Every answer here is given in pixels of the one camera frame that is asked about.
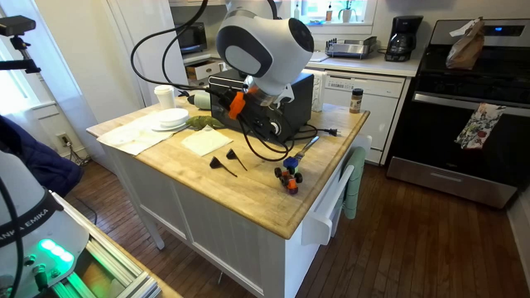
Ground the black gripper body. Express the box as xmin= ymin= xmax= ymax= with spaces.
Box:
xmin=242 ymin=97 xmax=289 ymax=137

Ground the small black measuring cup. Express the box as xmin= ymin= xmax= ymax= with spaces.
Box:
xmin=226 ymin=147 xmax=251 ymax=171

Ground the orange black toy car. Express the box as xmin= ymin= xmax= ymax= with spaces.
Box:
xmin=274 ymin=165 xmax=305 ymax=195

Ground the white cup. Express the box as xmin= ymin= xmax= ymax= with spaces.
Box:
xmin=153 ymin=82 xmax=178 ymax=109

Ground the black toaster oven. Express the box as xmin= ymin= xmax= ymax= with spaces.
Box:
xmin=208 ymin=71 xmax=315 ymax=145

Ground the small white napkin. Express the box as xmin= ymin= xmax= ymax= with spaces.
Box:
xmin=181 ymin=123 xmax=234 ymax=158

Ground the green cloth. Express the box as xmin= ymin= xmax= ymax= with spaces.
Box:
xmin=186 ymin=112 xmax=222 ymax=132

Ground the pale green container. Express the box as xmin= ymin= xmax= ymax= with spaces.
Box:
xmin=188 ymin=87 xmax=212 ymax=110

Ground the open white drawer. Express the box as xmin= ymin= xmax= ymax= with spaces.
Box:
xmin=186 ymin=57 xmax=229 ymax=84

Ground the stack of white plates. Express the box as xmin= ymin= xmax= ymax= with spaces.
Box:
xmin=150 ymin=105 xmax=191 ymax=132

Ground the spice jar with black lid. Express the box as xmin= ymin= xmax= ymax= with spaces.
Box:
xmin=348 ymin=85 xmax=367 ymax=115

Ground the white towel bar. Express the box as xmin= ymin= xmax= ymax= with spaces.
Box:
xmin=300 ymin=163 xmax=357 ymax=246

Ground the green hanging towel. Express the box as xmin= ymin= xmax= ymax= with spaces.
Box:
xmin=340 ymin=145 xmax=368 ymax=221

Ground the black microwave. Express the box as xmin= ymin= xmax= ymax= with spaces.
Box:
xmin=174 ymin=21 xmax=209 ymax=56

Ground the metal dish rack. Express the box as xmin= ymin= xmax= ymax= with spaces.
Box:
xmin=323 ymin=34 xmax=380 ymax=61

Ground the white kitchen island cart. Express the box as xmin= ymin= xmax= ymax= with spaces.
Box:
xmin=87 ymin=100 xmax=371 ymax=298

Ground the white dishwasher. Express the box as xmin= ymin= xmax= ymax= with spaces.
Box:
xmin=322 ymin=71 xmax=411 ymax=165

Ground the large white paper towel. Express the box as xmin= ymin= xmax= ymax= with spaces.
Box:
xmin=98 ymin=112 xmax=176 ymax=157

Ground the white kitchen counter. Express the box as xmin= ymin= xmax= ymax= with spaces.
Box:
xmin=181 ymin=46 xmax=423 ymax=79

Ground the white windowsill pot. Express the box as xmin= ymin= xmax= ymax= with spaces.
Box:
xmin=337 ymin=0 xmax=355 ymax=24

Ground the white panel door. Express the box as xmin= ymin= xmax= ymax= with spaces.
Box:
xmin=105 ymin=0 xmax=191 ymax=107

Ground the black coffee maker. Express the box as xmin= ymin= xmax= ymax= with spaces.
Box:
xmin=385 ymin=14 xmax=426 ymax=62

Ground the black steel kitchen stove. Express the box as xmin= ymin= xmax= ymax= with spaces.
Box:
xmin=386 ymin=18 xmax=530 ymax=211

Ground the brown paper bag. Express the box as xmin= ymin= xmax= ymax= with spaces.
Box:
xmin=444 ymin=14 xmax=487 ymax=72

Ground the dark blue jacket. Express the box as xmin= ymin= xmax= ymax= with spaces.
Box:
xmin=0 ymin=114 xmax=85 ymax=196

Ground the orange cable clip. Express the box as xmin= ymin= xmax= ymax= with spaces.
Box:
xmin=229 ymin=89 xmax=247 ymax=120

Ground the blue metal-handled measuring cup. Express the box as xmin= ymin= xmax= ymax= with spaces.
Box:
xmin=282 ymin=133 xmax=322 ymax=173

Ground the black oven power cord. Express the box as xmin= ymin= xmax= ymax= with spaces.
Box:
xmin=287 ymin=122 xmax=340 ymax=143

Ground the white wall outlet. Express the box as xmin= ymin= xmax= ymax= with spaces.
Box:
xmin=55 ymin=130 xmax=73 ymax=148

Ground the aluminium robot stand frame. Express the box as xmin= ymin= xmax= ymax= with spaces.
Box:
xmin=49 ymin=188 xmax=184 ymax=298

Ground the black camera on tripod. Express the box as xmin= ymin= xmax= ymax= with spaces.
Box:
xmin=0 ymin=14 xmax=44 ymax=74

